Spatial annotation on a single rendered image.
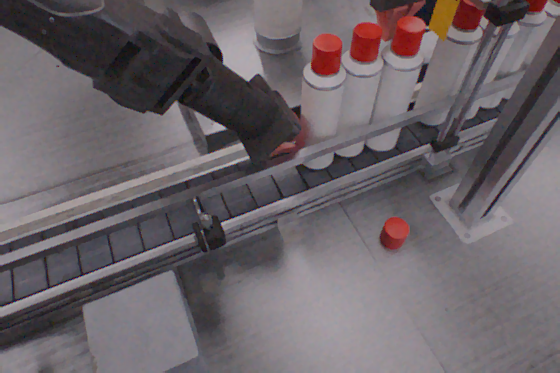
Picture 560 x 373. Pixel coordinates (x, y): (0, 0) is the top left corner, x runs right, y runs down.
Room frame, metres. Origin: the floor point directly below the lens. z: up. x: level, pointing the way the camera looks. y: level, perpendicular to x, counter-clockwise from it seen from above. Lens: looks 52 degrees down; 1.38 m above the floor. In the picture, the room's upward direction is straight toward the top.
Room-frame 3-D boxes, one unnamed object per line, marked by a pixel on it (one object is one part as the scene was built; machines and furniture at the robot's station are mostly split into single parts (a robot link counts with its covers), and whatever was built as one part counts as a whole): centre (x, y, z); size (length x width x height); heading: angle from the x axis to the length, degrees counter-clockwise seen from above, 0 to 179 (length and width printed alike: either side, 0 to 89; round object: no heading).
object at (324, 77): (0.39, -0.05, 0.98); 0.05 x 0.05 x 0.20
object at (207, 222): (0.24, 0.09, 0.91); 0.07 x 0.03 x 0.16; 24
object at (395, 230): (0.28, -0.16, 0.85); 0.03 x 0.03 x 0.03
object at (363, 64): (0.41, -0.10, 0.98); 0.05 x 0.05 x 0.20
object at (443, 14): (0.43, -0.19, 1.09); 0.03 x 0.01 x 0.06; 24
